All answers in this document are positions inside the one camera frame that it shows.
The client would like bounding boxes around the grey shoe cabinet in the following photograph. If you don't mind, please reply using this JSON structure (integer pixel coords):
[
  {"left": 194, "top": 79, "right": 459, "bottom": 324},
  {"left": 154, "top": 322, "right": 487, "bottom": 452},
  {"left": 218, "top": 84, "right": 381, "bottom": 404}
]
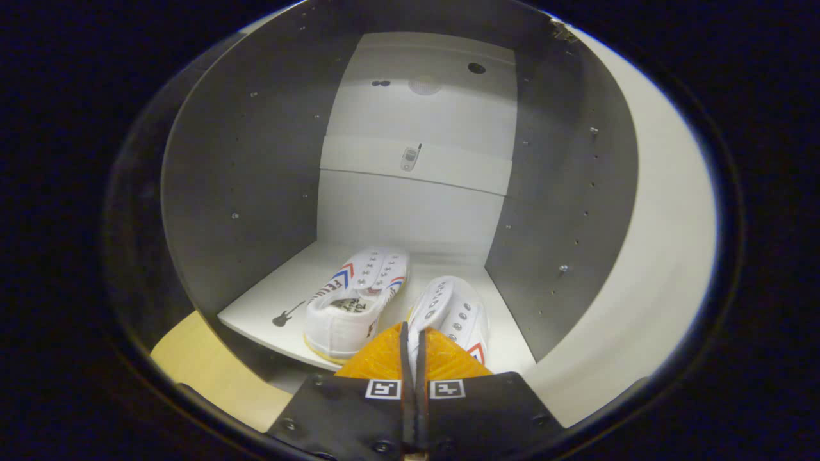
[{"left": 160, "top": 0, "right": 641, "bottom": 391}]

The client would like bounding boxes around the white cabinet shelf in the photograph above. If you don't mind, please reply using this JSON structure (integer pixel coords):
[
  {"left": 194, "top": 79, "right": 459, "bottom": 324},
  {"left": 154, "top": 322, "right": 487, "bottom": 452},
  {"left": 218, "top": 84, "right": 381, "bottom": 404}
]
[{"left": 319, "top": 134, "right": 514, "bottom": 196}]

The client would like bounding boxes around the white canvas shoe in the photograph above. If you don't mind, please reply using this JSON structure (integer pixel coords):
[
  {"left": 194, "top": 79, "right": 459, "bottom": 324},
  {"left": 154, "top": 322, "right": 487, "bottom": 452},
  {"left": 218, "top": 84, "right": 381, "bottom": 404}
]
[
  {"left": 407, "top": 275, "right": 491, "bottom": 375},
  {"left": 303, "top": 248, "right": 411, "bottom": 366}
]

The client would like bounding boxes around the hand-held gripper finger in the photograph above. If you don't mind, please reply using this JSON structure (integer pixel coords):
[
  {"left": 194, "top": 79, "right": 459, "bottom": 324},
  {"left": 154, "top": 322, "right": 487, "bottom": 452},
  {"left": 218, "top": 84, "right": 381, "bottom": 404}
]
[
  {"left": 415, "top": 327, "right": 564, "bottom": 461},
  {"left": 266, "top": 322, "right": 416, "bottom": 461}
]

